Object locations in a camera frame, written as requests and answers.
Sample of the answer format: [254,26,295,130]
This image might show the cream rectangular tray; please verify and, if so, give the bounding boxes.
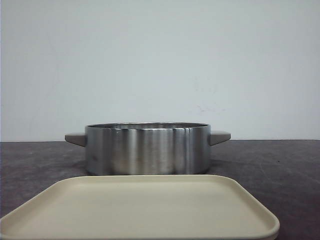
[0,175,280,240]

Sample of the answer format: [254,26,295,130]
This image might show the stainless steel pot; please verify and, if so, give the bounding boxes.
[64,122,231,176]

